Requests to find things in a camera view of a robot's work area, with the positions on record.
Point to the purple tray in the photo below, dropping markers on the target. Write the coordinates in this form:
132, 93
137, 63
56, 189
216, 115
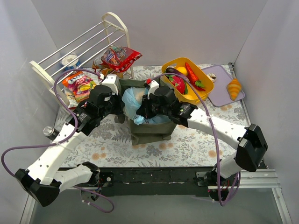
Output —
219, 96

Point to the green canvas tote bag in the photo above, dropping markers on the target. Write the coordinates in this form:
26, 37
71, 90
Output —
145, 133

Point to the blue white tin can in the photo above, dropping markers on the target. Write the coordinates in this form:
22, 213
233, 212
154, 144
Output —
70, 61

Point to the white metal shelf rack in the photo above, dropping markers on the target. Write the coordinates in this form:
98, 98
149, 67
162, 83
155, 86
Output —
104, 48

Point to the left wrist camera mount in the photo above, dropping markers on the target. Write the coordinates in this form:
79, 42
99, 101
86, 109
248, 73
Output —
112, 81

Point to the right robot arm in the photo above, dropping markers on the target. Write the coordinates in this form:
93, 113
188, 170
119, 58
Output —
248, 141

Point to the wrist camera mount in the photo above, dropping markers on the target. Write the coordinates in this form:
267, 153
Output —
112, 81
151, 85

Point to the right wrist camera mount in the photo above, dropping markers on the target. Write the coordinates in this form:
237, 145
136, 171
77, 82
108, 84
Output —
151, 85

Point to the red chili pepper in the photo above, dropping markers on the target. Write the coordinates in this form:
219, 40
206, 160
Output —
194, 80

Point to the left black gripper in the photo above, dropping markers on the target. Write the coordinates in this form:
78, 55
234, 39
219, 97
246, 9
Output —
116, 107

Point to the colourful fruit candy bag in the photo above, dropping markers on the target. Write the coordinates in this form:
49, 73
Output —
80, 85

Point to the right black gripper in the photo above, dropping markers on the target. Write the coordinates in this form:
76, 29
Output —
145, 110

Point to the pink dragon fruit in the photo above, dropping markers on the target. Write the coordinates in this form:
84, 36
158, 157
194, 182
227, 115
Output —
178, 83

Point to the red snack bag lower shelf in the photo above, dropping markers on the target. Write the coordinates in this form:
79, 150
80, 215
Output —
120, 58

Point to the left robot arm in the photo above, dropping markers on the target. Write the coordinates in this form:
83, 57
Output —
43, 180

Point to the yellow plastic fruit basket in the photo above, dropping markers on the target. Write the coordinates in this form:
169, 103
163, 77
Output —
190, 97

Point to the chocolate white donut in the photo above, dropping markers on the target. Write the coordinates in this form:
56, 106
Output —
212, 77

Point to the dark drink can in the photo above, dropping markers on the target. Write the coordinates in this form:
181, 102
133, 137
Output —
50, 132

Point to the purple eggplant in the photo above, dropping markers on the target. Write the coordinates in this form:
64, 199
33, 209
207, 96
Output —
173, 71

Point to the orange croissant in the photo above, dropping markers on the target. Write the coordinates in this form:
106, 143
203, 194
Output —
234, 88

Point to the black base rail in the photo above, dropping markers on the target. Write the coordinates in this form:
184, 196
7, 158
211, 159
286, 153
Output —
149, 181

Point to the light blue plastic bag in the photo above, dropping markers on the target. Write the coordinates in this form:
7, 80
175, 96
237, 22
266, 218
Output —
132, 98

